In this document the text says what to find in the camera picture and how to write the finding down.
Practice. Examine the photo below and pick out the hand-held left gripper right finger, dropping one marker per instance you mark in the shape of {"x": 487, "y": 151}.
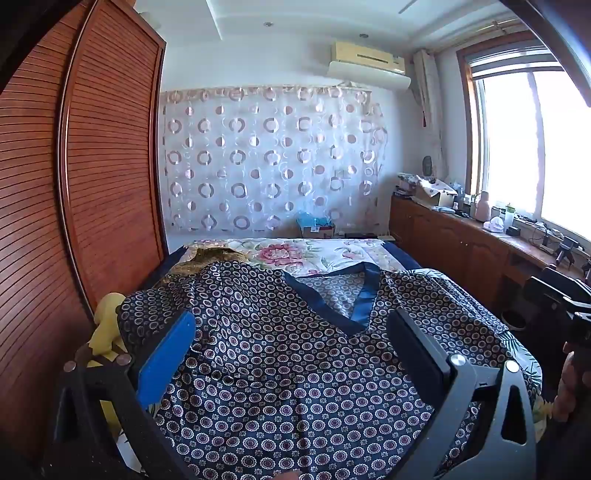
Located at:
{"x": 415, "y": 341}

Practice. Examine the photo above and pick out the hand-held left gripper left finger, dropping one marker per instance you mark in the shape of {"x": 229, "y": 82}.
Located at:
{"x": 168, "y": 355}

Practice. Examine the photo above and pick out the navy circle-patterned blouse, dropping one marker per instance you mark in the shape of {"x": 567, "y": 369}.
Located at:
{"x": 286, "y": 369}

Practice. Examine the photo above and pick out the person's right hand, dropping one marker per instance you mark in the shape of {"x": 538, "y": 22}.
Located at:
{"x": 567, "y": 387}

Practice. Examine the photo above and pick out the dark waste bin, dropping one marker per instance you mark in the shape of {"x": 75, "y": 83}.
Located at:
{"x": 513, "y": 319}

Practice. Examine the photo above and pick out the yellow plush pillow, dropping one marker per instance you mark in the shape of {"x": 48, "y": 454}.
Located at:
{"x": 108, "y": 323}

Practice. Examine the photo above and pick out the long wooden cabinet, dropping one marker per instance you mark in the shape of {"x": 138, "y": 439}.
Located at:
{"x": 461, "y": 244}

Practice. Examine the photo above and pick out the pink bottle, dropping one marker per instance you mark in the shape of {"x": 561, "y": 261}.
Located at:
{"x": 483, "y": 206}

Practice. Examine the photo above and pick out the olive patterned folded garment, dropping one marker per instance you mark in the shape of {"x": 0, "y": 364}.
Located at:
{"x": 217, "y": 256}

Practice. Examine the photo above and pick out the open cardboard box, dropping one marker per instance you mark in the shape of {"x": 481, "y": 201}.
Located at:
{"x": 436, "y": 194}

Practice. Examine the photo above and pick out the floral bed blanket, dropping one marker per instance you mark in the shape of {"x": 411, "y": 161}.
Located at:
{"x": 277, "y": 254}

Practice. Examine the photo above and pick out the blue box of cloths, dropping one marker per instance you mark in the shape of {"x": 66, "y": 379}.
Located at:
{"x": 316, "y": 226}

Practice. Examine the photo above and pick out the wooden-framed window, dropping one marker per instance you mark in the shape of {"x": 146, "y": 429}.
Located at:
{"x": 554, "y": 138}

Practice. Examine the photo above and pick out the wooden louvered wardrobe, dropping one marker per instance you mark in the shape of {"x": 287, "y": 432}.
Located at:
{"x": 106, "y": 161}

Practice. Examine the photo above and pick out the drawn pale window curtain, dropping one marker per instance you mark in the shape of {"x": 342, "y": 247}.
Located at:
{"x": 429, "y": 115}

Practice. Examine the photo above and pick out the white air deflector panel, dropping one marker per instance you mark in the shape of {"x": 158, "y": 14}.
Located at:
{"x": 369, "y": 76}

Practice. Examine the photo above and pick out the sheer circle-patterned wall curtain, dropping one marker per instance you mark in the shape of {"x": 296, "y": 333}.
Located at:
{"x": 277, "y": 157}

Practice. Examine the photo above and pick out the cream wall air conditioner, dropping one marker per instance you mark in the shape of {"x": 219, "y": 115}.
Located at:
{"x": 364, "y": 55}

